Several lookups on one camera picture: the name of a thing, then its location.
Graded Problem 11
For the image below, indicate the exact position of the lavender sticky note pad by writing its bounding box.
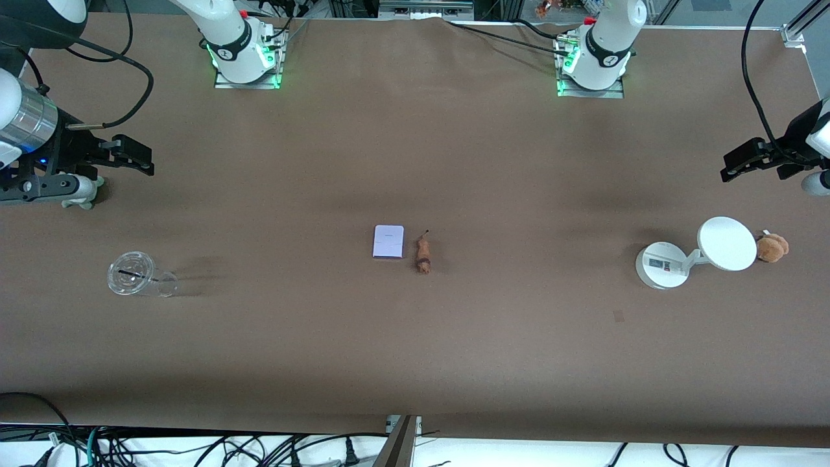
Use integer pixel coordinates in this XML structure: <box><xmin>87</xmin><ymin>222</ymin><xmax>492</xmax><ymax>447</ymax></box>
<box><xmin>373</xmin><ymin>224</ymin><xmax>405</xmax><ymax>260</ymax></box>

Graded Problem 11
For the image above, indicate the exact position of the brown lion statue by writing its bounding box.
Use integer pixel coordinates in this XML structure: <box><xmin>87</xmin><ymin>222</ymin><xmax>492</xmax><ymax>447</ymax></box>
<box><xmin>415</xmin><ymin>229</ymin><xmax>433</xmax><ymax>276</ymax></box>

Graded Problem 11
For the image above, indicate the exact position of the grey green plush toy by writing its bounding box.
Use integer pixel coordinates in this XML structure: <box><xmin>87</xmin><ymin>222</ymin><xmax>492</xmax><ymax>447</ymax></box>
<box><xmin>61</xmin><ymin>176</ymin><xmax>106</xmax><ymax>210</ymax></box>

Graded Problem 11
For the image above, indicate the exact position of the brown plush toy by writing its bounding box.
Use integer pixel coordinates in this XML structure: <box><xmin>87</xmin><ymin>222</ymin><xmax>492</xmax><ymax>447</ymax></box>
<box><xmin>755</xmin><ymin>230</ymin><xmax>790</xmax><ymax>264</ymax></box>

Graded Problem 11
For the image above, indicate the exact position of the white round disc stand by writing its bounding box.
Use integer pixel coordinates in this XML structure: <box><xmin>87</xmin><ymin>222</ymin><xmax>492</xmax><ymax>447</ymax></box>
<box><xmin>635</xmin><ymin>216</ymin><xmax>759</xmax><ymax>290</ymax></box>

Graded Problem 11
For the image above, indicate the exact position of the clear plastic cup with lid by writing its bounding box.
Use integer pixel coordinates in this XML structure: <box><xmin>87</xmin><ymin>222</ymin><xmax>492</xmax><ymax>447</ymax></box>
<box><xmin>106</xmin><ymin>251</ymin><xmax>180</xmax><ymax>298</ymax></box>

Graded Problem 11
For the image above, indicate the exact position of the grey power strip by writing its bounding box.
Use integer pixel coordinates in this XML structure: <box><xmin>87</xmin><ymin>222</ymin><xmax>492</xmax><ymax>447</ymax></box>
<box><xmin>379</xmin><ymin>0</ymin><xmax>475</xmax><ymax>21</ymax></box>

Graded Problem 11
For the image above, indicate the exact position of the brown table cover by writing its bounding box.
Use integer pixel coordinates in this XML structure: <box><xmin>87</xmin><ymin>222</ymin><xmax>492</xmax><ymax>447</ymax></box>
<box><xmin>0</xmin><ymin>12</ymin><xmax>830</xmax><ymax>448</ymax></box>

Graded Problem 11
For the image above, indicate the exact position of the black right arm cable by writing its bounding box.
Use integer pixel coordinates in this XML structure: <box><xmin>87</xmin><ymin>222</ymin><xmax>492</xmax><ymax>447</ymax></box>
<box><xmin>64</xmin><ymin>0</ymin><xmax>155</xmax><ymax>130</ymax></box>

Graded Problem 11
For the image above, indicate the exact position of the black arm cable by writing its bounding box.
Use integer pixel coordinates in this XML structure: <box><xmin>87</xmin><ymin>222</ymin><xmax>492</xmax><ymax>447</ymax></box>
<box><xmin>64</xmin><ymin>0</ymin><xmax>155</xmax><ymax>130</ymax></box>
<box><xmin>741</xmin><ymin>0</ymin><xmax>783</xmax><ymax>154</ymax></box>

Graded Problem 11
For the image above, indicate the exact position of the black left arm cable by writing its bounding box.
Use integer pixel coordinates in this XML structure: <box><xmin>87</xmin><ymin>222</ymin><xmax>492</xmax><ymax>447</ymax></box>
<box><xmin>741</xmin><ymin>0</ymin><xmax>783</xmax><ymax>154</ymax></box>

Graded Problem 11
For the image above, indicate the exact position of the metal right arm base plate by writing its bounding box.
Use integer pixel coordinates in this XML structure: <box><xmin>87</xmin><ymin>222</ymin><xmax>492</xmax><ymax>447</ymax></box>
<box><xmin>213</xmin><ymin>27</ymin><xmax>284</xmax><ymax>91</ymax></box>

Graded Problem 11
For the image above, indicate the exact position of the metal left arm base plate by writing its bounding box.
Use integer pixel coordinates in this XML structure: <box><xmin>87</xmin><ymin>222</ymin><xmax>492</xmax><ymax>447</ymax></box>
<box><xmin>556</xmin><ymin>34</ymin><xmax>625</xmax><ymax>100</ymax></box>

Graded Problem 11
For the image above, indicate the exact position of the black cable on table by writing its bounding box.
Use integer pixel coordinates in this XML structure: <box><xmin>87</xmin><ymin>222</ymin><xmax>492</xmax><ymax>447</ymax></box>
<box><xmin>444</xmin><ymin>18</ymin><xmax>578</xmax><ymax>56</ymax></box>

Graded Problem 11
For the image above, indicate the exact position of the metal table edge bracket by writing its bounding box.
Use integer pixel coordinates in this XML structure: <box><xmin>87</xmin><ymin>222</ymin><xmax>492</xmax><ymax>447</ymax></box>
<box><xmin>373</xmin><ymin>414</ymin><xmax>423</xmax><ymax>467</ymax></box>

